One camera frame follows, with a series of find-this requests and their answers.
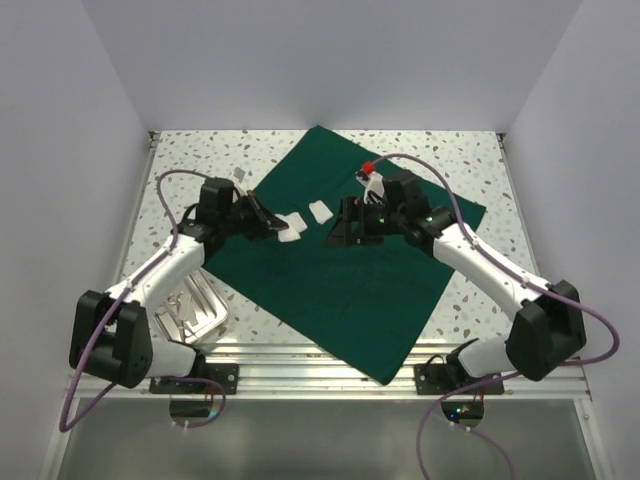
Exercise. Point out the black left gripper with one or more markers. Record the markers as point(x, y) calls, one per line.
point(263, 220)

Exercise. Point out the stainless steel tray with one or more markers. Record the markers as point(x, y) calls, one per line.
point(193, 311)

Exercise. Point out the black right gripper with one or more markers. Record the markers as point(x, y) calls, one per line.
point(353, 209)

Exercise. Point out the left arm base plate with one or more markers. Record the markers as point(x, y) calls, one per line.
point(224, 374)

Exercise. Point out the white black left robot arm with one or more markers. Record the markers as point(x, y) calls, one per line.
point(113, 337)

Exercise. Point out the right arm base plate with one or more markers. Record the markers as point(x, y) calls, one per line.
point(435, 379)

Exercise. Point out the green surgical cloth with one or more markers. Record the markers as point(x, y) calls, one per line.
point(365, 305)

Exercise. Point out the white gauze pad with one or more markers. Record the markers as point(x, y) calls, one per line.
point(320, 211)
point(295, 222)
point(288, 235)

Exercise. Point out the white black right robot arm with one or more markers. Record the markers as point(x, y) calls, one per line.
point(547, 327)

